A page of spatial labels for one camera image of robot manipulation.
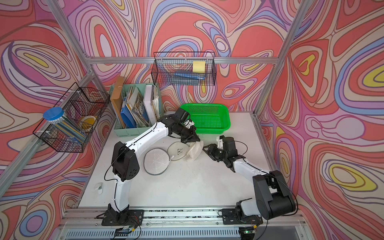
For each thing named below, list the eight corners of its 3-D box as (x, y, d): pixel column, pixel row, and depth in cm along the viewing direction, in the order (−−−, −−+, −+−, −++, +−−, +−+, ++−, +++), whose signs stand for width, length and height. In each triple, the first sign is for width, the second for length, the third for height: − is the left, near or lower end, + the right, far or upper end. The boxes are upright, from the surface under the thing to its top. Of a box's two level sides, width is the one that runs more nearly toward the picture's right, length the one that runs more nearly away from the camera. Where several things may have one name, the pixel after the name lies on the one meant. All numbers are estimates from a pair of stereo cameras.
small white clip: (98, 194, 83) (94, 192, 79) (99, 185, 86) (95, 182, 83) (102, 193, 83) (98, 191, 80) (103, 184, 87) (100, 181, 83)
